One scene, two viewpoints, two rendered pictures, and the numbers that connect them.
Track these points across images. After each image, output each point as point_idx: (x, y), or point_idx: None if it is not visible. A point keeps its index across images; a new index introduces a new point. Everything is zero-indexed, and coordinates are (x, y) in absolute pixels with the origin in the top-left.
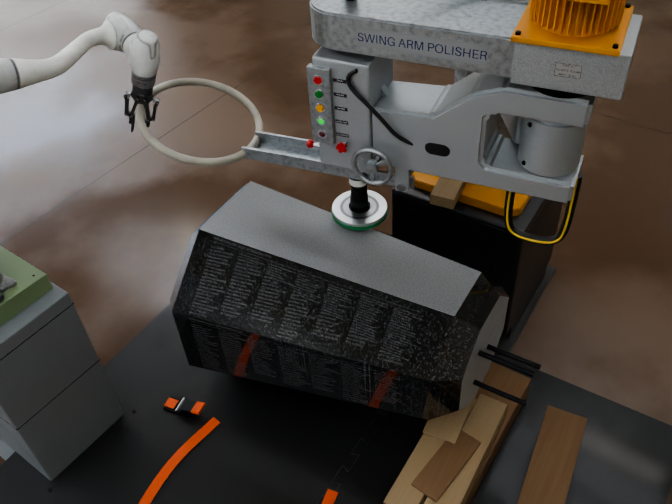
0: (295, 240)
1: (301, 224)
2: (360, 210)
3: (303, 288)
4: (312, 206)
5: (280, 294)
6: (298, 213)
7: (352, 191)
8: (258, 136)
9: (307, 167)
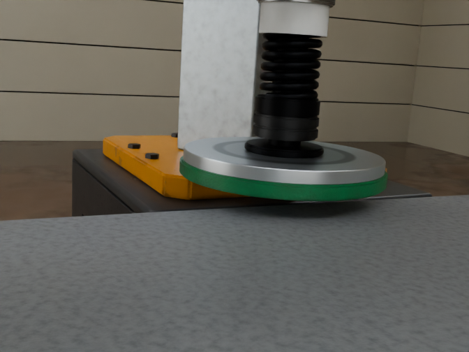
0: (283, 294)
1: (183, 254)
2: (314, 148)
3: None
4: (112, 216)
5: None
6: (102, 239)
7: (296, 66)
8: None
9: None
